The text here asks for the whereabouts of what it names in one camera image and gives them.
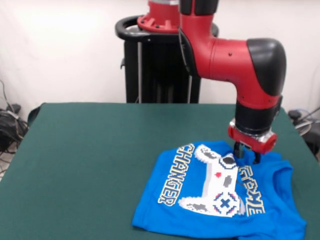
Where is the blue printed T-shirt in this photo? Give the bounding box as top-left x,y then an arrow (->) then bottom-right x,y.
131,140 -> 307,240

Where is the dark green table cloth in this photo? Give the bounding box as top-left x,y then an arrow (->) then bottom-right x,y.
0,102 -> 320,240

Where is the black cable tangle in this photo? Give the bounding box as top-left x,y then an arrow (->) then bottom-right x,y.
0,79 -> 30,176

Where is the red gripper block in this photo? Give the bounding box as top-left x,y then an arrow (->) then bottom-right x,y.
227,119 -> 278,165

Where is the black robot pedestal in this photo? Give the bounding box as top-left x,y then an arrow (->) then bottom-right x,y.
114,15 -> 220,104

